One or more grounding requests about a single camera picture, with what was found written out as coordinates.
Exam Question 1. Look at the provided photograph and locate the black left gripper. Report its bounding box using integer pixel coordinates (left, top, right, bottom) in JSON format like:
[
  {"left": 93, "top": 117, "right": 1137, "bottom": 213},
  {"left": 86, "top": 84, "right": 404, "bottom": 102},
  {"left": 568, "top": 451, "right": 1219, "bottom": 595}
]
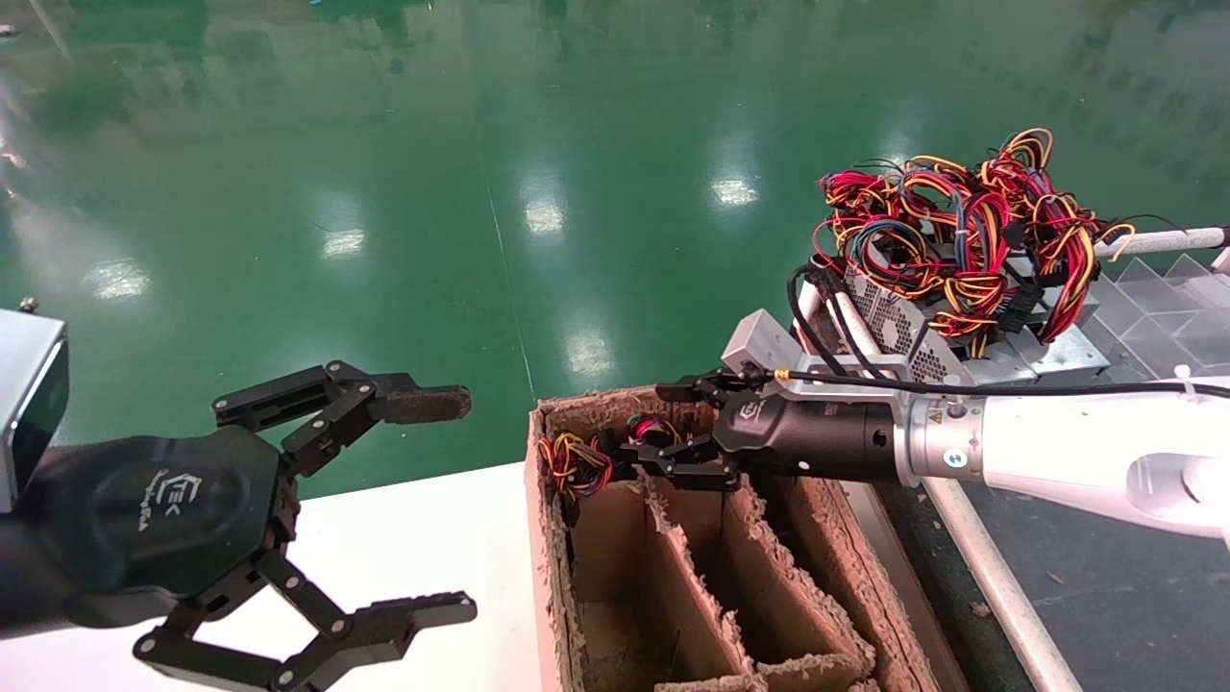
[{"left": 29, "top": 360, "right": 479, "bottom": 692}]

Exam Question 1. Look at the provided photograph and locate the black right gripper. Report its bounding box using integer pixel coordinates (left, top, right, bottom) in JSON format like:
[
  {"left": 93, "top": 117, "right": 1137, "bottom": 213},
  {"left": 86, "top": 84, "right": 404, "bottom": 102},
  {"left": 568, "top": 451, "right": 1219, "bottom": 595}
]
[{"left": 620, "top": 370, "right": 899, "bottom": 493}]

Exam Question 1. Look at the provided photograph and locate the worn cardboard divider box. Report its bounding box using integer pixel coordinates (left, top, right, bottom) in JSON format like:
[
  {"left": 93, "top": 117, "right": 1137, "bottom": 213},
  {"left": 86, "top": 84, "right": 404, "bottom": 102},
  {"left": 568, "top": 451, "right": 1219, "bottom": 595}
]
[{"left": 524, "top": 384, "right": 938, "bottom": 692}]

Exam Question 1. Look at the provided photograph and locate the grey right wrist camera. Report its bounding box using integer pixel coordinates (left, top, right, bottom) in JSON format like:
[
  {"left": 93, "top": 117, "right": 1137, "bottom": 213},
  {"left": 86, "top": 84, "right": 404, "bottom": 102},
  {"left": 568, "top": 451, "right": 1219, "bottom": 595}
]
[{"left": 721, "top": 308, "right": 909, "bottom": 403}]

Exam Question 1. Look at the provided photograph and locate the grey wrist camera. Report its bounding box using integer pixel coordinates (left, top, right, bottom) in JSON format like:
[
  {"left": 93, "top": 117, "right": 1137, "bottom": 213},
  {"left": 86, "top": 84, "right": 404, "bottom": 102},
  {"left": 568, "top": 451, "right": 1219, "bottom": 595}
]
[
  {"left": 721, "top": 308, "right": 909, "bottom": 403},
  {"left": 0, "top": 308, "right": 70, "bottom": 515}
]

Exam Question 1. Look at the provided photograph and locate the white frame pipe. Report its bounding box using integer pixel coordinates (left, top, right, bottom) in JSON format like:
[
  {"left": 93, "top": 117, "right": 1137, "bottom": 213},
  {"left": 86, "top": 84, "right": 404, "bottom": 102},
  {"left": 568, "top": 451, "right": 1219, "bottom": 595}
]
[
  {"left": 790, "top": 284, "right": 827, "bottom": 361},
  {"left": 826, "top": 288, "right": 1082, "bottom": 692},
  {"left": 1095, "top": 226, "right": 1230, "bottom": 260}
]

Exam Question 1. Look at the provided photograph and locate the tangled multicolour wire bundle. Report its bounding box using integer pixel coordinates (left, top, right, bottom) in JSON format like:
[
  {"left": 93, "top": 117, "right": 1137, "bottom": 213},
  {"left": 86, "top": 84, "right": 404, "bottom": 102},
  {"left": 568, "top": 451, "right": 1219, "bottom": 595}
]
[{"left": 812, "top": 127, "right": 1137, "bottom": 358}]

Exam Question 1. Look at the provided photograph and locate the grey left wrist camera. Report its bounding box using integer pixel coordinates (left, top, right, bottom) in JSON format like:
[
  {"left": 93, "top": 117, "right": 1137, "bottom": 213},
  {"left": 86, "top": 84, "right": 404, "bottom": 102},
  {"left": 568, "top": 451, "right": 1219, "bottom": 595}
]
[{"left": 0, "top": 308, "right": 70, "bottom": 515}]

